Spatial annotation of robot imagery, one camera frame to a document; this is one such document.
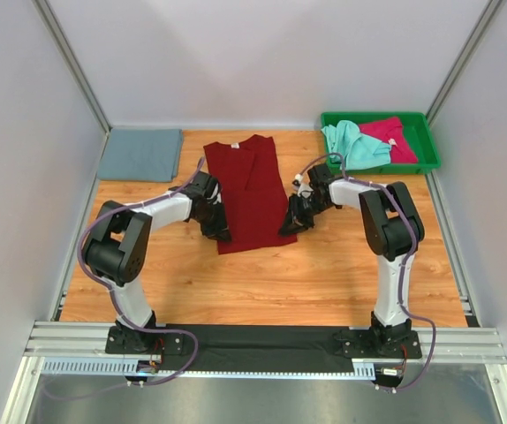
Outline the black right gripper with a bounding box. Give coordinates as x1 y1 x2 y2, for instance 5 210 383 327
277 194 331 239

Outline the dark red t shirt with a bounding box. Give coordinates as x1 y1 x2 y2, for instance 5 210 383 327
204 134 297 254

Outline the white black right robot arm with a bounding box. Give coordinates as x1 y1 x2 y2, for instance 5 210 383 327
279 163 425 359

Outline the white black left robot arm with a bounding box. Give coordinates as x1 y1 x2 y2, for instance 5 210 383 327
78 171 231 355

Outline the teal t shirt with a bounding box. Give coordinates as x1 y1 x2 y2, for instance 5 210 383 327
321 120 391 170

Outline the folded grey blue t shirt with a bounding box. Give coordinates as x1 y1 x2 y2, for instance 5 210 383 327
96 128 184 183

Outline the pink t shirt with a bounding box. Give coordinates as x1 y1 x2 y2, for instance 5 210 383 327
359 117 419 164

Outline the green plastic tray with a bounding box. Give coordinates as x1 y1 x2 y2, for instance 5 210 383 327
321 111 441 174

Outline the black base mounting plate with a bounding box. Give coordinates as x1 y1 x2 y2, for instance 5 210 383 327
105 323 423 373

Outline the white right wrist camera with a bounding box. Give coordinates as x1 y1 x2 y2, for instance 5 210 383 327
292 174 314 199

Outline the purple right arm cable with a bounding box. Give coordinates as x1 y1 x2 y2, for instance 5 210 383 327
295 153 436 394

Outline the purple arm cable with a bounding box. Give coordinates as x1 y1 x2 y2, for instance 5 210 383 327
41 155 207 401
295 153 436 394

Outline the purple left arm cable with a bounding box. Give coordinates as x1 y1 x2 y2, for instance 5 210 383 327
41 155 207 401

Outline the slotted grey cable duct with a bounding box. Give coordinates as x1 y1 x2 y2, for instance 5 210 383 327
39 358 375 382

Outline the aluminium front frame rail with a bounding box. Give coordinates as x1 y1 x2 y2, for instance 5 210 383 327
25 322 507 365

